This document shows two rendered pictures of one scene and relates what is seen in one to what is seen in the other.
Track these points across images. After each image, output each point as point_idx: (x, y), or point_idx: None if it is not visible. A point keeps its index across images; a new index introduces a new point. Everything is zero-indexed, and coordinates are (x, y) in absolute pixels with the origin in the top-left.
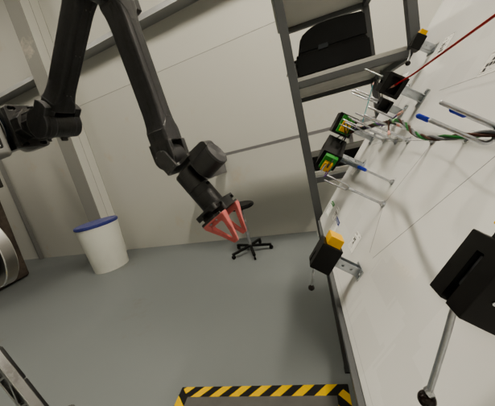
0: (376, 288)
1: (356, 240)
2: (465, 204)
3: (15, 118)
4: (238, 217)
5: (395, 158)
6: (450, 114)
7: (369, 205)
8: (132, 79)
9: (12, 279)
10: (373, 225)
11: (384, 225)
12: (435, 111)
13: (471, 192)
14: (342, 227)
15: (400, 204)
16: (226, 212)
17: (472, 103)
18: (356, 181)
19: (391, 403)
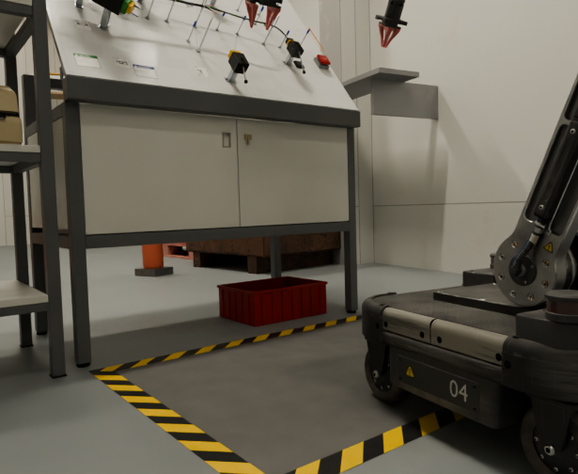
0: (250, 79)
1: (202, 71)
2: (244, 49)
3: None
4: (251, 13)
5: (166, 28)
6: (190, 18)
7: (181, 53)
8: None
9: None
10: (207, 61)
11: (215, 59)
12: (171, 12)
13: (242, 46)
14: (165, 69)
15: (212, 50)
16: (267, 7)
17: (200, 18)
18: (117, 37)
19: (291, 94)
